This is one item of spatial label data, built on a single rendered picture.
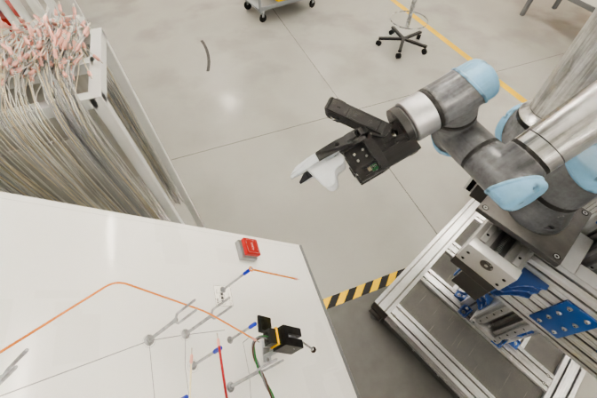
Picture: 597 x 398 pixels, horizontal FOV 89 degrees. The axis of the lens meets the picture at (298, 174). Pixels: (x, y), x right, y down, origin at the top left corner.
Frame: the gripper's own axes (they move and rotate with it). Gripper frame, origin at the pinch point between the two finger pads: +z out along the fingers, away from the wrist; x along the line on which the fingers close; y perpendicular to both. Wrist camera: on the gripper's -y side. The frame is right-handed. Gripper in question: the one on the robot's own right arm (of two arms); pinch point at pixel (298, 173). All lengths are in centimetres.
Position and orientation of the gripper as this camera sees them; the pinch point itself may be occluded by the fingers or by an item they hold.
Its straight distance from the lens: 54.4
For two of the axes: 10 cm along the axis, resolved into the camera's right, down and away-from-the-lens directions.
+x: 1.9, 1.2, 9.7
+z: -8.5, 5.1, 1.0
